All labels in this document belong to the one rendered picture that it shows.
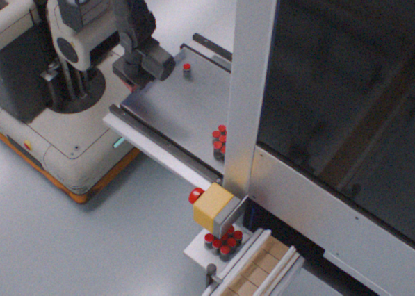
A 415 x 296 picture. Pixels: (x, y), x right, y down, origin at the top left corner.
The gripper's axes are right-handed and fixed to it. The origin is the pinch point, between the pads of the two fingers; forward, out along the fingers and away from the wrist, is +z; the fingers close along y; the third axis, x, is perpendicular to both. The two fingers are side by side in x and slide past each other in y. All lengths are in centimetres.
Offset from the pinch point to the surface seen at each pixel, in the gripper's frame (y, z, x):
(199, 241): 39.6, -3.2, -21.4
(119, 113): 2.2, 1.1, -7.4
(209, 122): 21.1, -0.5, 5.9
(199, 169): 28.4, -3.4, -7.6
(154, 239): 16, 90, 0
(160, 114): 10.0, 1.5, -0.1
